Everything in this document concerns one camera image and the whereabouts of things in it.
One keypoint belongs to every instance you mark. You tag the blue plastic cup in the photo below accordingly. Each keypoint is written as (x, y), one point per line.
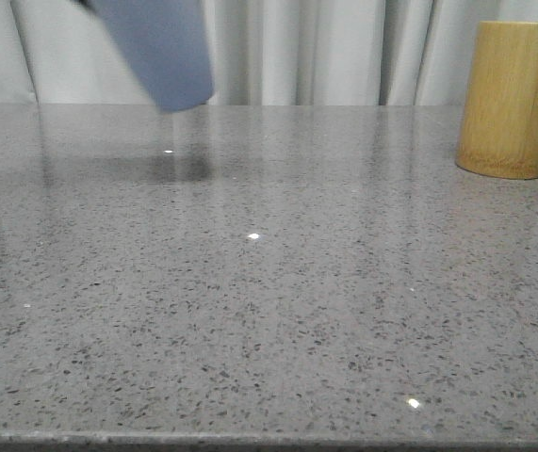
(165, 45)

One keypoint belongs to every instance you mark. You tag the bamboo wooden cup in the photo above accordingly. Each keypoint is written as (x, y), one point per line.
(499, 132)

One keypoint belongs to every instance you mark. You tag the grey-white curtain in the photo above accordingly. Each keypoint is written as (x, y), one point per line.
(263, 52)

